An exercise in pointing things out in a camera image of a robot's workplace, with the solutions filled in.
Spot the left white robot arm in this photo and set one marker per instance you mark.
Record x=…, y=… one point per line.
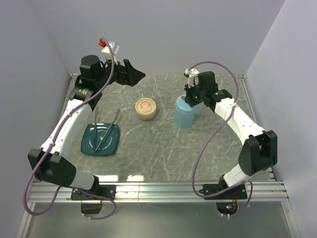
x=50, y=162

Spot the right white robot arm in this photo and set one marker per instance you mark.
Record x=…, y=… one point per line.
x=259, y=151

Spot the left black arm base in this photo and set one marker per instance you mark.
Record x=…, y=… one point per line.
x=94, y=199

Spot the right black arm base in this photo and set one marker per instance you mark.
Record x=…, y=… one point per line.
x=231, y=207

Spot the blue round lid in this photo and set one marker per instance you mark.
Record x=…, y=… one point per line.
x=184, y=107

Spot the teal square plate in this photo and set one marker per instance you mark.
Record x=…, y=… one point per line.
x=93, y=136

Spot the blue tall cup container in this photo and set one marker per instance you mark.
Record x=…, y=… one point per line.
x=184, y=117

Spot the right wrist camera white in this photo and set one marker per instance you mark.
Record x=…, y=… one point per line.
x=192, y=76

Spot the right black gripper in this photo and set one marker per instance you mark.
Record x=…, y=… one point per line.
x=188, y=98

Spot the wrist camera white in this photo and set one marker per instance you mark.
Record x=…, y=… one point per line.
x=105, y=48
x=192, y=76

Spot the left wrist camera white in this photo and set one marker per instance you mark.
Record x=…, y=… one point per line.
x=105, y=48

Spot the beige round lid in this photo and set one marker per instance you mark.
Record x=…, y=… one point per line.
x=145, y=104

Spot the pink white bowl container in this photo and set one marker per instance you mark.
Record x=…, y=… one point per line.
x=148, y=115

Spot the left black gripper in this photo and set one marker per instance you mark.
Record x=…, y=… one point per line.
x=128, y=75

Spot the metal serving tongs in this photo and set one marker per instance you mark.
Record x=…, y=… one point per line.
x=97, y=147

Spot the aluminium mounting rail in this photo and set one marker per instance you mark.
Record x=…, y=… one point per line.
x=152, y=170

